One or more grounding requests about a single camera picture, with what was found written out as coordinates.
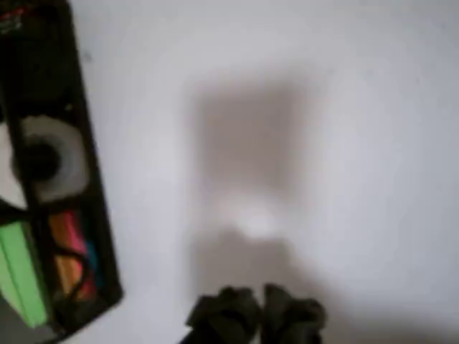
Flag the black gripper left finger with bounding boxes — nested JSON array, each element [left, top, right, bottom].
[[184, 285, 263, 344]]

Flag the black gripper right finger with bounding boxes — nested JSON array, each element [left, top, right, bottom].
[[263, 282, 328, 344]]

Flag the black mesh desk organizer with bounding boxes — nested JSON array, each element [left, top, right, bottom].
[[0, 0, 125, 343]]

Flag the orange pink blue sticky flags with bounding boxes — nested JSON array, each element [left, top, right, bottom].
[[48, 211, 100, 302]]

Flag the green sticky note pad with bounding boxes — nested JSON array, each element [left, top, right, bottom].
[[0, 220, 50, 329]]

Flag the grey tape roll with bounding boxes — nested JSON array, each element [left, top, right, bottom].
[[12, 114, 90, 204]]

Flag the white tape roll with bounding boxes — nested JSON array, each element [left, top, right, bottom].
[[0, 121, 29, 211]]

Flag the black wire loop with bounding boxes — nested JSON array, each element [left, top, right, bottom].
[[53, 249, 93, 301]]

